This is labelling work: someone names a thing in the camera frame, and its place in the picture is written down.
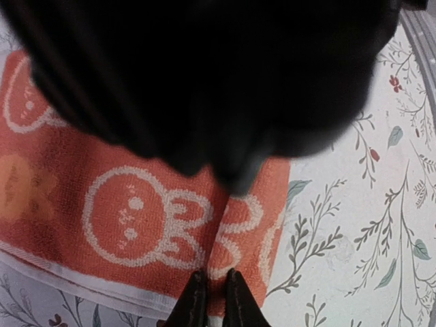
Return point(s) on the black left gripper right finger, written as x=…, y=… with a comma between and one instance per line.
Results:
x=241, y=309

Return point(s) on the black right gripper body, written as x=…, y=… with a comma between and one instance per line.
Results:
x=226, y=84

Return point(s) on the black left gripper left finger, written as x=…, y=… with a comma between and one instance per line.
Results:
x=190, y=308

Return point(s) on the orange patterned towel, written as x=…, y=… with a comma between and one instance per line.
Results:
x=92, y=235

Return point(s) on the floral table cover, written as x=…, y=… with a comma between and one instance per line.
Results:
x=357, y=245

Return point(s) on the aluminium front rail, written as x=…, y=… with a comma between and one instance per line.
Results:
x=420, y=30

